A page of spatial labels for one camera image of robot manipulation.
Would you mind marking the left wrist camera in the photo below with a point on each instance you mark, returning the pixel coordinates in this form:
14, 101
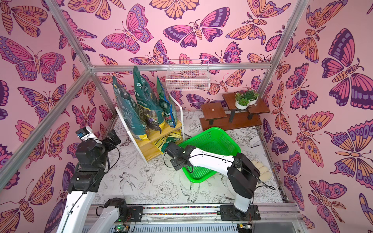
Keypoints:
85, 134

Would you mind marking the white wire basket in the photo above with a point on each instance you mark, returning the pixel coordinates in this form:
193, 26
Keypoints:
187, 75

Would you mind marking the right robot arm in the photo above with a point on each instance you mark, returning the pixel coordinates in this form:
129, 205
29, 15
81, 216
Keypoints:
240, 171

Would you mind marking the aluminium cage frame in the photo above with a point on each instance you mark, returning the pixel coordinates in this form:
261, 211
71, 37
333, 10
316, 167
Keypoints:
25, 148

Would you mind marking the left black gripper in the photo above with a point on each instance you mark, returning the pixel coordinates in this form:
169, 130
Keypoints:
113, 138

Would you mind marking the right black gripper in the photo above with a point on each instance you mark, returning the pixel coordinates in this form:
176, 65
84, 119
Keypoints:
172, 150

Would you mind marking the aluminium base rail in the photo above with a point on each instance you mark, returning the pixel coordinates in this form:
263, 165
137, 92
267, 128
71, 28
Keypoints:
187, 218

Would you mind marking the white pot succulent plant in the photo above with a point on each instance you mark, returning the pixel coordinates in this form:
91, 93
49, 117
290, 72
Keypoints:
245, 99

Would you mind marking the wooden white frame shelf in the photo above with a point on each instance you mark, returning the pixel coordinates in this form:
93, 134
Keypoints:
147, 149

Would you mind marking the dark green fertilizer bag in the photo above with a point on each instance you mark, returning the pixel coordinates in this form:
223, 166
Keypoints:
130, 111

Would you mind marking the brown wooden step stand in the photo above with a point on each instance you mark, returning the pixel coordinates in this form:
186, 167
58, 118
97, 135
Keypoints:
215, 116

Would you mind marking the green plastic basket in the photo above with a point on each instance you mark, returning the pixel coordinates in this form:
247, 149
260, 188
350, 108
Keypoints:
214, 140

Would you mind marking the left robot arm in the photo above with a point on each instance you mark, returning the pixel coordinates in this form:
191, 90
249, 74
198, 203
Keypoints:
93, 165

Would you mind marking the blue green fertilizer bag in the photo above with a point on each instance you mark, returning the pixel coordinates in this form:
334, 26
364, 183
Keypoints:
167, 104

